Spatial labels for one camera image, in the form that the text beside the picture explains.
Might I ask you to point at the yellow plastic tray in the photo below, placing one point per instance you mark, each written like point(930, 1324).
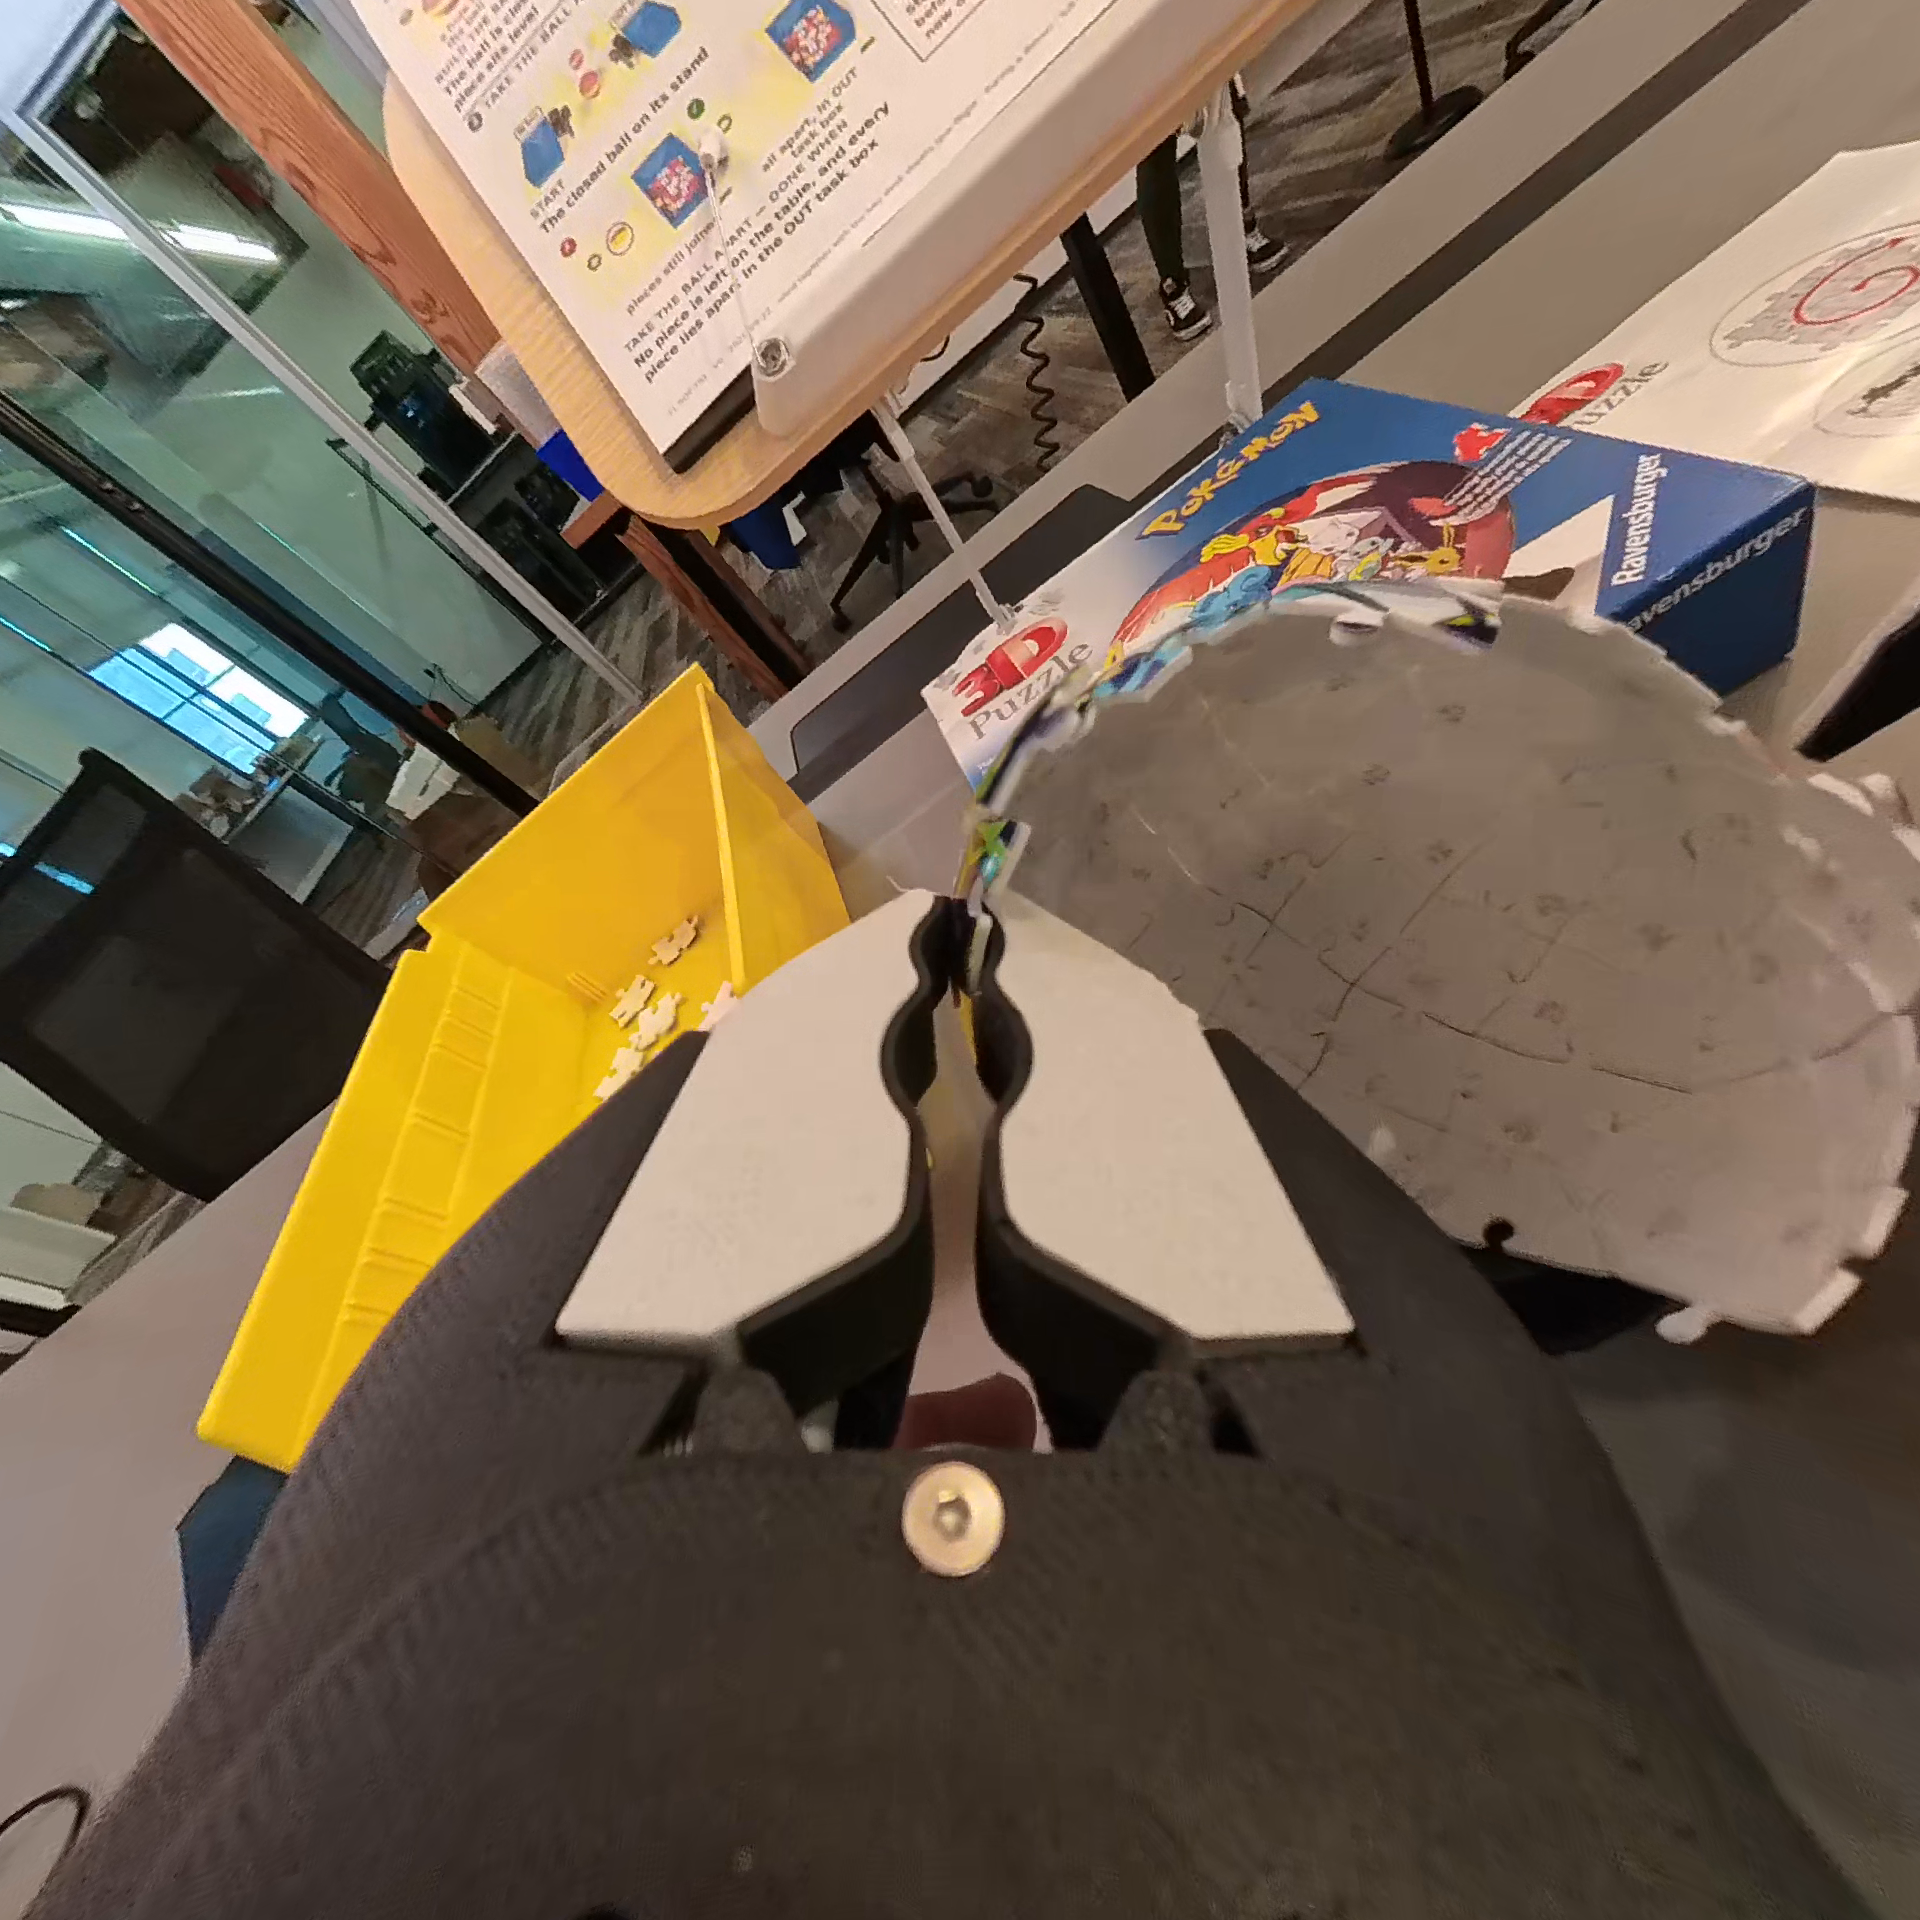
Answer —
point(452, 1140)

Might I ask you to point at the person's left hand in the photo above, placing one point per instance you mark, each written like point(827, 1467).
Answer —
point(969, 1418)

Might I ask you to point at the blue bin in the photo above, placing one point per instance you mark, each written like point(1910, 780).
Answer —
point(226, 1545)

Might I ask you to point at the black computer monitor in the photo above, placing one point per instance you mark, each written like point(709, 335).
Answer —
point(149, 1019)

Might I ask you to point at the scattered white puzzle pieces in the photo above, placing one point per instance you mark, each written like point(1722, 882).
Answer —
point(653, 1026)

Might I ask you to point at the colourful puzzle ball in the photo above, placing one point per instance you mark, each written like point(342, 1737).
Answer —
point(1500, 974)

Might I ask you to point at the white paper sheet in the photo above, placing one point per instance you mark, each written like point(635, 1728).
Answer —
point(1682, 346)

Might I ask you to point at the black office chair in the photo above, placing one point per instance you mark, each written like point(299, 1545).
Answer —
point(902, 523)

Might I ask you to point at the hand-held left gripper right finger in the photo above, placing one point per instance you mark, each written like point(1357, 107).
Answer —
point(1171, 1184)

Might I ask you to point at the blue puzzle box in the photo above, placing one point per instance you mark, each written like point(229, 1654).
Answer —
point(1652, 523)

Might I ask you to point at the white printed instruction board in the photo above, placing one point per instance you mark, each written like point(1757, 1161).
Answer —
point(841, 180)

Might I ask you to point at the light wooden table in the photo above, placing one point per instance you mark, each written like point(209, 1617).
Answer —
point(511, 346)

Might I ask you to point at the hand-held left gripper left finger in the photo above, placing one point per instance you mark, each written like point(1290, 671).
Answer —
point(751, 1184)

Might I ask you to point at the white support rod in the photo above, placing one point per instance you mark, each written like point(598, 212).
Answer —
point(1233, 255)
point(945, 511)

